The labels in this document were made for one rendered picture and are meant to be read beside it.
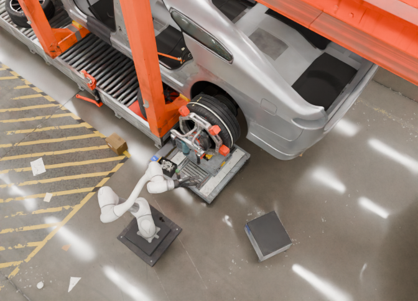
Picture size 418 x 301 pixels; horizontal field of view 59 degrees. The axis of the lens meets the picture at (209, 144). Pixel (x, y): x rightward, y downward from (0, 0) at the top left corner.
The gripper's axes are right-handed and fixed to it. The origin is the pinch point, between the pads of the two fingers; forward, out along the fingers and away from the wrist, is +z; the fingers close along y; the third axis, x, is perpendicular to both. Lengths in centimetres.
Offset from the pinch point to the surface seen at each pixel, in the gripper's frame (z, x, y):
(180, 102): 18, 127, -75
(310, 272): 125, -85, -112
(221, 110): 45, 77, -18
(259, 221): 77, -25, -89
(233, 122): 57, 66, -27
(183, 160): 19, 78, -133
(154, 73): -19, 105, 13
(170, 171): -7, 47, -88
